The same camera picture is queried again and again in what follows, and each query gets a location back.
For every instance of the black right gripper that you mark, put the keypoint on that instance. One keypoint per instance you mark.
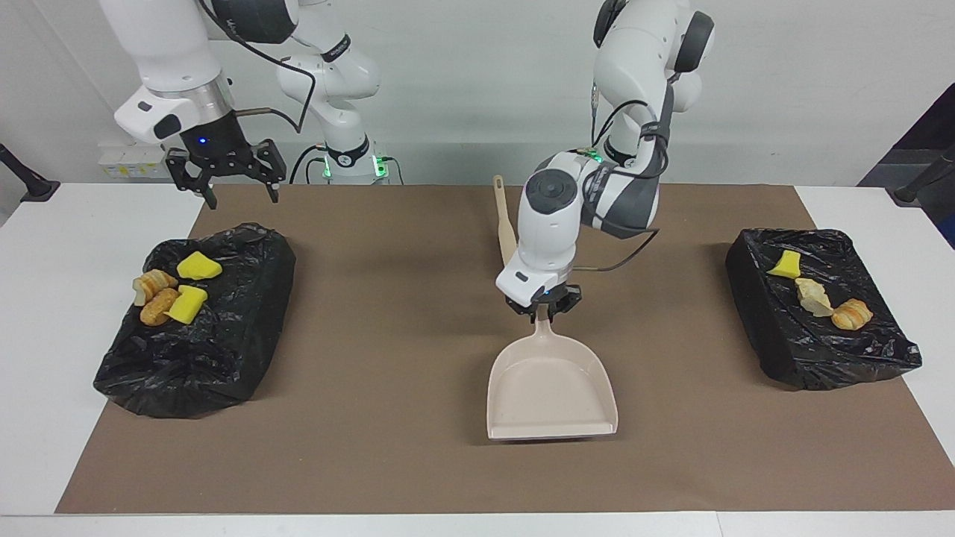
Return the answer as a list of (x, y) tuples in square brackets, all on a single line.
[(216, 145)]

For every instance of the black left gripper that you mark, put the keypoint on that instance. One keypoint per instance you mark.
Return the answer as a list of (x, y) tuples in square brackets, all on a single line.
[(541, 297)]

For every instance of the beige plastic dustpan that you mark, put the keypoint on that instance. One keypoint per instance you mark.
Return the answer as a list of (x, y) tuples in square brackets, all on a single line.
[(552, 388)]

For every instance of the beige hand brush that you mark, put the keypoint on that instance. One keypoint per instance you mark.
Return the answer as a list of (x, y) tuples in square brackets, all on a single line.
[(506, 224)]

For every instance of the green and yellow sponge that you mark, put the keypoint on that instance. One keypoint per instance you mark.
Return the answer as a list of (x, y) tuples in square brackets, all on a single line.
[(198, 266)]

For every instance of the golden croissant piece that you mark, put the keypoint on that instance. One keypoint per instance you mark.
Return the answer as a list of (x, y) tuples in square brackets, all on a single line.
[(813, 297), (852, 314), (155, 283)]

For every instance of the yellow sponge piece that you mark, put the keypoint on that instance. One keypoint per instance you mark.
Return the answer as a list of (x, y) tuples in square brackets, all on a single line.
[(786, 264), (188, 306)]

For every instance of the brown bread roll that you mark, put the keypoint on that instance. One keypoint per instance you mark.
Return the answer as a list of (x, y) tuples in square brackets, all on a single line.
[(158, 307)]

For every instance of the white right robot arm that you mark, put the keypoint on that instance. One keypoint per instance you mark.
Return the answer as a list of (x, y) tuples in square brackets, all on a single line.
[(186, 67)]

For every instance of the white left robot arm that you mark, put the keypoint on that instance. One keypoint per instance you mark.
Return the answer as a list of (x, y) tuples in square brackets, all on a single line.
[(552, 224)]

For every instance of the black bag lined bin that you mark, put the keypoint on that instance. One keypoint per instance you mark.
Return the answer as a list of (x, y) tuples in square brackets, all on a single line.
[(821, 350), (224, 350)]

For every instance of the white power strip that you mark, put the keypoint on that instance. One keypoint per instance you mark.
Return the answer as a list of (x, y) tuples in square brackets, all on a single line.
[(134, 164)]

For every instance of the black pole stand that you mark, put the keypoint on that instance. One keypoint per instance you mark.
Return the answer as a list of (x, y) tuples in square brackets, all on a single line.
[(906, 194), (37, 188)]

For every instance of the brown paper table mat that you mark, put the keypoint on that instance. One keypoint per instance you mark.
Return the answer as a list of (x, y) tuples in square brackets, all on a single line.
[(373, 447)]

